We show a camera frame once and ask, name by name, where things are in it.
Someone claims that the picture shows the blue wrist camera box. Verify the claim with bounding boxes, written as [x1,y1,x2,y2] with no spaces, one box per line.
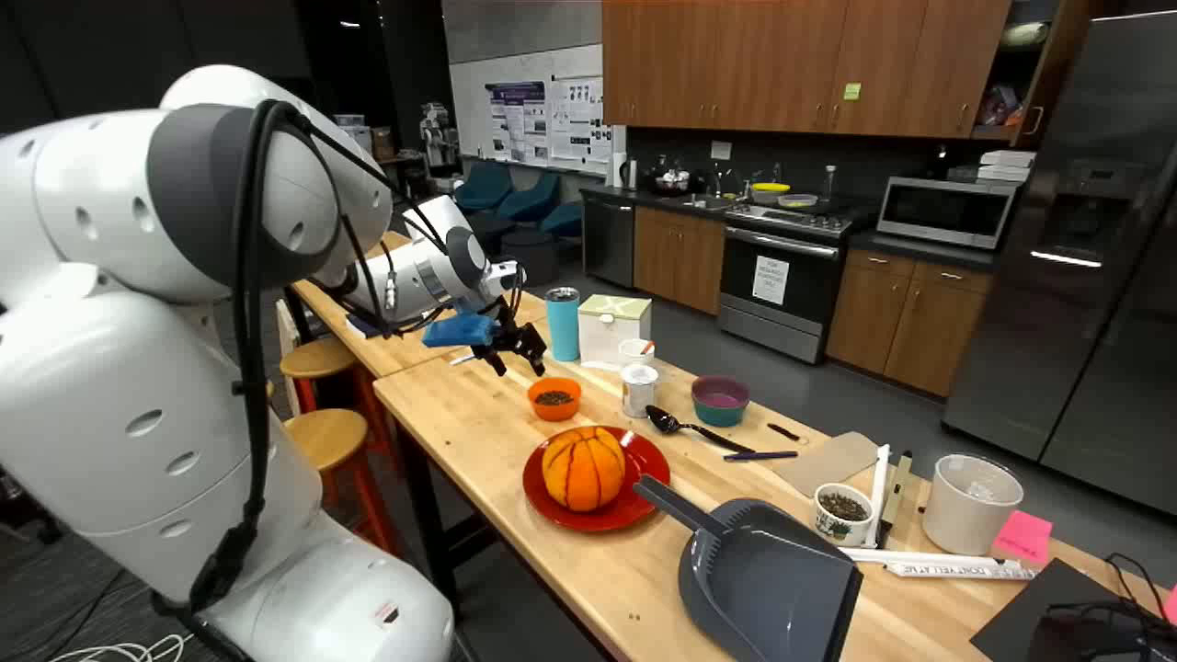
[421,310,501,354]

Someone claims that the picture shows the blue lounge chairs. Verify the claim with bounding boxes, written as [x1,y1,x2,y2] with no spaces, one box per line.
[452,157,590,242]

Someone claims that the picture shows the open cabinet shelf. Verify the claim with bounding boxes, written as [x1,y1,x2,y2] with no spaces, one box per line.
[973,0,1095,146]

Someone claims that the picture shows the black dishwasher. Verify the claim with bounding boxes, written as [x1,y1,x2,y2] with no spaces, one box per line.
[583,192,639,289]

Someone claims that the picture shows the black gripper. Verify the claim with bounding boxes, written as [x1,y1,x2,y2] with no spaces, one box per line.
[473,289,552,377]

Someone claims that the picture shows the wooden wall cabinets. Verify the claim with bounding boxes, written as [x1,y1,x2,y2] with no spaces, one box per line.
[600,0,1016,141]

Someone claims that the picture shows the orange pumpkin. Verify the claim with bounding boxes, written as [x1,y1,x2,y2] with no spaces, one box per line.
[541,424,632,513]

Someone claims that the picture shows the orange bowl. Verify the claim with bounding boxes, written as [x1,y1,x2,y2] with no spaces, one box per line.
[528,375,587,428]

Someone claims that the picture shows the large white cup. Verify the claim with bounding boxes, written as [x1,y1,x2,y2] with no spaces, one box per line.
[920,452,1027,560]

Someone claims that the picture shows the white floor cable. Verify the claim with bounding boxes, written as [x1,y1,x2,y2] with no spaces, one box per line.
[50,627,197,662]

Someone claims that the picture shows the purple teal bowl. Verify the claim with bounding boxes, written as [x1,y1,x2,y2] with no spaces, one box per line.
[690,375,756,430]

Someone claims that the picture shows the grey dustpan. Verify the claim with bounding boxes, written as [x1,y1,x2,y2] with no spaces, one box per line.
[632,473,864,662]

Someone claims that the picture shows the stainless steel refrigerator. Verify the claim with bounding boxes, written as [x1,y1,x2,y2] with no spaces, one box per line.
[940,7,1177,518]

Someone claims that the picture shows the metal kettle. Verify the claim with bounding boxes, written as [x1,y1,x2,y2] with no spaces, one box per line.
[648,157,696,198]

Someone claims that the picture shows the white wall poster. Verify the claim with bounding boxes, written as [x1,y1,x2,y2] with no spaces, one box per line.
[451,45,631,180]

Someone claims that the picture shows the white power strip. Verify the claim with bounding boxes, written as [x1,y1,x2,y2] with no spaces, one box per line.
[843,544,1040,586]

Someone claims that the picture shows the white printed mug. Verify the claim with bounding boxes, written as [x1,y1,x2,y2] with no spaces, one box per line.
[617,359,661,424]

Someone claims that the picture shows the small white bean bowl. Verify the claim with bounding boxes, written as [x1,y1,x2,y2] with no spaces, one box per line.
[809,477,877,548]

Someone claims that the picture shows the teal tumbler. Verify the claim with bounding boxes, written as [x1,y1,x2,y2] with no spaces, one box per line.
[541,283,587,365]

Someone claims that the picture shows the stainless steel oven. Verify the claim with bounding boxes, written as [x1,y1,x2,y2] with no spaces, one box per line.
[715,198,860,369]

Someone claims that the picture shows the white handled brush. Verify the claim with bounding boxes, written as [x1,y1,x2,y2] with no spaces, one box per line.
[864,441,898,551]

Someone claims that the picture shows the pink sticky note pad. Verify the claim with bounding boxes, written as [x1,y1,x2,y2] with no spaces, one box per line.
[990,507,1059,567]

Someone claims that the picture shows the clear plastic sheet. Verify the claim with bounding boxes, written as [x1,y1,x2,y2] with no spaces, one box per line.
[768,430,885,501]

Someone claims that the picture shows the wooden base cabinet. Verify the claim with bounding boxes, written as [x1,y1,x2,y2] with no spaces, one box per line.
[631,201,730,321]
[823,245,996,401]

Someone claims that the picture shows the silver microwave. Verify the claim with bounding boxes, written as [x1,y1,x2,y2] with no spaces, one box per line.
[874,171,1024,253]

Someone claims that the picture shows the folded white towels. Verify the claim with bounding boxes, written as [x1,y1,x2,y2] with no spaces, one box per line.
[974,146,1040,189]

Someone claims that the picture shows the round wooden stool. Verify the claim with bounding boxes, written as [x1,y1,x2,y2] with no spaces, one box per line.
[276,334,365,417]
[285,404,400,554]

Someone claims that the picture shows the red plate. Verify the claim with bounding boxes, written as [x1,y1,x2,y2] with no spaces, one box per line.
[520,430,672,538]

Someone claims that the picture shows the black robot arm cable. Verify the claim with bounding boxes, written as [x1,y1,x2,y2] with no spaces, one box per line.
[182,98,452,616]

